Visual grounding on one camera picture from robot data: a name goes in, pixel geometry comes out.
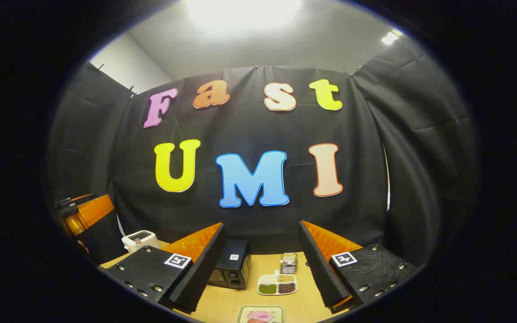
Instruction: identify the white square plate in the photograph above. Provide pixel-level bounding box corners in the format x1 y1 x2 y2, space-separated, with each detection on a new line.
237 305 286 323

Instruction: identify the white divided dish of beans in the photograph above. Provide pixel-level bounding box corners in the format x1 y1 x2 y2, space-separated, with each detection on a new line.
257 270 298 296

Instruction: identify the black backdrop cloth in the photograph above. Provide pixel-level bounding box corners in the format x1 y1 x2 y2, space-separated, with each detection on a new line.
45 36 481 270

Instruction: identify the small ceiling light panel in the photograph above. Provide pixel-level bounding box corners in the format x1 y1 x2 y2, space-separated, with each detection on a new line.
381 29 403 46

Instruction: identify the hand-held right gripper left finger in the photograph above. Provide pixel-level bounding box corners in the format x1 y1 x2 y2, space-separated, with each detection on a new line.
101 222 226 314

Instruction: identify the clear toothpick holder jar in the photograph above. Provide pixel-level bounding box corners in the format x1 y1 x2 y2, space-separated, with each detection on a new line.
280 253 299 274

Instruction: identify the white toaster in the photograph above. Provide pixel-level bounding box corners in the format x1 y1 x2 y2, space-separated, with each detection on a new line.
122 230 160 254

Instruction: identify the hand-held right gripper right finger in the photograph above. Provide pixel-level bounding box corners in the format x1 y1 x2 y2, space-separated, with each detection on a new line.
298 220 421 314

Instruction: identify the pink ham slice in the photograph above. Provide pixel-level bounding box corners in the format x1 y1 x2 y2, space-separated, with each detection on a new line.
246 310 275 323

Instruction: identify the black electric oven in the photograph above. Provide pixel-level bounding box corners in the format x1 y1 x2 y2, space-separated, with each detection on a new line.
208 240 252 290

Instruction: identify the large ceiling light panel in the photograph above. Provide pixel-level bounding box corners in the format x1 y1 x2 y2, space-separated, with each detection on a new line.
187 0 304 33

